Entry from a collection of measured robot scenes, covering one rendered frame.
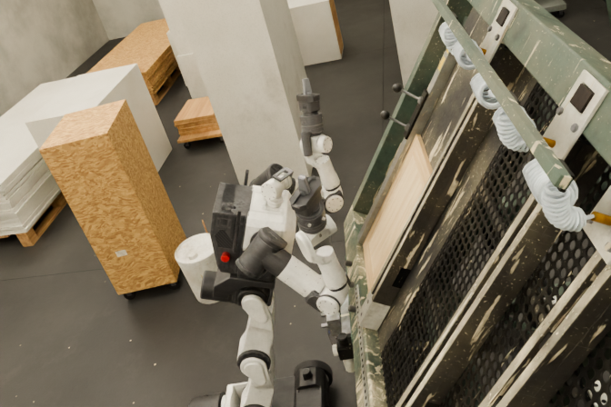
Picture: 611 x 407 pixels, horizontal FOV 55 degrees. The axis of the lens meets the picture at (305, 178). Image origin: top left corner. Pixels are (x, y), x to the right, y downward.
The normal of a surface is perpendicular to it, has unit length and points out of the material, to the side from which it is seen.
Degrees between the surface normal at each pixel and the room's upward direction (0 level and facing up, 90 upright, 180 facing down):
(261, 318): 90
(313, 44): 90
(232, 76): 90
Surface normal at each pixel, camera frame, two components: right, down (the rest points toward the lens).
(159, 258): 0.05, 0.51
